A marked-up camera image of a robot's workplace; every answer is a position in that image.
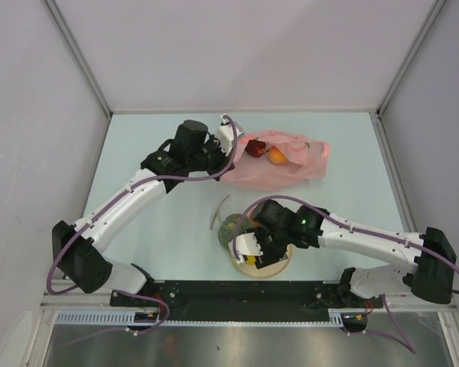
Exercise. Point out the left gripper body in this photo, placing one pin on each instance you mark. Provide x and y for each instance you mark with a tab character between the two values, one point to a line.
211	158

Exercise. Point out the white cable duct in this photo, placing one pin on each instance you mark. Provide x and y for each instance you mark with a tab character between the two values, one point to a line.
143	319

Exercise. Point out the pink plastic bag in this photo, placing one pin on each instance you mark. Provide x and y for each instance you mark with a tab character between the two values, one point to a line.
307	159

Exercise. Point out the aluminium frame rail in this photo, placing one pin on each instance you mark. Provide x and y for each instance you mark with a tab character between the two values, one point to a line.
77	300

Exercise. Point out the fake peach with leaf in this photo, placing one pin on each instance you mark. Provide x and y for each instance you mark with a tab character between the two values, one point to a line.
276	157

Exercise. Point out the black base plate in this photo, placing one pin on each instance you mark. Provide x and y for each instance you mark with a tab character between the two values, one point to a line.
254	301

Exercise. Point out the yellow fake mango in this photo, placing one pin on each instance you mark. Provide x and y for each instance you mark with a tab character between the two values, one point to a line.
250	260

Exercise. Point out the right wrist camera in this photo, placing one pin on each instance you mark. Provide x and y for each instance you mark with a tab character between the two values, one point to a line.
245	245

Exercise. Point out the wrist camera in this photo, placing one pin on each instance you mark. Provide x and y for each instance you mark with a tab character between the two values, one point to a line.
245	245
228	132

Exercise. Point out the beige ceramic plate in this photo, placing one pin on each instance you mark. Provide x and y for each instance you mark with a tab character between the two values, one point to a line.
267	272

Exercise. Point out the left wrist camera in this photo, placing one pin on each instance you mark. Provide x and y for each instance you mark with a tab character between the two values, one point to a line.
228	132

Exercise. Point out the green fake melon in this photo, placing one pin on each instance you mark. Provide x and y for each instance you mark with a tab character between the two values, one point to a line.
225	225

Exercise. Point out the dark red fake apple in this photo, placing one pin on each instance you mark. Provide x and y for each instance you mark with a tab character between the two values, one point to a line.
255	148

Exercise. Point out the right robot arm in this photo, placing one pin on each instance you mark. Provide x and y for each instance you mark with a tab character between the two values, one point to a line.
417	262

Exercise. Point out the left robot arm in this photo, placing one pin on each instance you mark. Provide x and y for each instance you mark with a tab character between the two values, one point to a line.
192	154

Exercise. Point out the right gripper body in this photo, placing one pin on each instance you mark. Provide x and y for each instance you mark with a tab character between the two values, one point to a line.
273	245

